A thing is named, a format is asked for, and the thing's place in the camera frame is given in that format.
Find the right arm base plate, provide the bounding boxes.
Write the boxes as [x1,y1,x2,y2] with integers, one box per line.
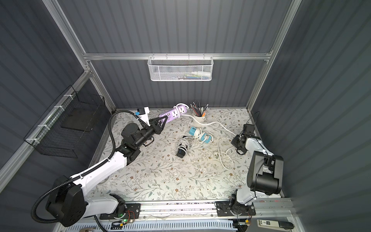
[214,201,256,217]

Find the black power strip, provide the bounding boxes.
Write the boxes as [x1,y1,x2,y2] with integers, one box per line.
[176,138,190,158]

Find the black corrugated cable hose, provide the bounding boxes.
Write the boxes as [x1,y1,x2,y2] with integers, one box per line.
[30,110,146,224]

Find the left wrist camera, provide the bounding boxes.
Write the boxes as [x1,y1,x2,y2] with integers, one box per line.
[135,107,150,126]

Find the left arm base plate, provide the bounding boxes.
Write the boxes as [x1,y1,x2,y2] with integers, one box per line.
[99,203,142,220]

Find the teal power strip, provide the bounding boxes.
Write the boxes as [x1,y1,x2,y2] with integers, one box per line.
[189,127,214,144]

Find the white wire mesh basket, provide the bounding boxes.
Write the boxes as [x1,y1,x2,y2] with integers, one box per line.
[147,58,214,82]

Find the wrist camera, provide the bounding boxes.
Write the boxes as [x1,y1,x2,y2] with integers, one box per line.
[135,107,150,126]
[242,123,255,137]

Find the white slotted cable duct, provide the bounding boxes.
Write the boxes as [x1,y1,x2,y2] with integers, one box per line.
[65,219,238,232]

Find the bundle of pens and pencils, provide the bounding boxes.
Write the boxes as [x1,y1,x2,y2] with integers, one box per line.
[190,101,209,117]

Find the black wire basket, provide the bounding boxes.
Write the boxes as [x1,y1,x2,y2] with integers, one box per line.
[24,89,110,159]

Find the white cord of black strip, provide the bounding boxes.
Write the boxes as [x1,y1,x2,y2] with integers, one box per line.
[177,136,194,151]

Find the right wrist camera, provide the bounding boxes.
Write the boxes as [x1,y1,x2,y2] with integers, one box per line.
[242,123,255,137]

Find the white label device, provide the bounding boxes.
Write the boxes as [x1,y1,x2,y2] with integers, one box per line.
[257,219,295,232]

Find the markers in white basket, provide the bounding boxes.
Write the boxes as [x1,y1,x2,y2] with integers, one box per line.
[173,71,212,81]

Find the white cord of purple strip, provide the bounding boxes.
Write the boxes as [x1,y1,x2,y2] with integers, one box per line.
[173,102,236,171]

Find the purple power strip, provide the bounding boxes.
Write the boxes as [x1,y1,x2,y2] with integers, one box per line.
[159,103,189,122]

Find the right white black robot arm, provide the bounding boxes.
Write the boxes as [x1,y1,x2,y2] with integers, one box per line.
[229,135,284,216]

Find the floral table mat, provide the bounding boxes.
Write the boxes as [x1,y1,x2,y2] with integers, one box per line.
[88,108,252,202]

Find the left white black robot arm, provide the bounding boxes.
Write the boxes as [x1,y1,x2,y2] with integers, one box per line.
[31,116,168,227]

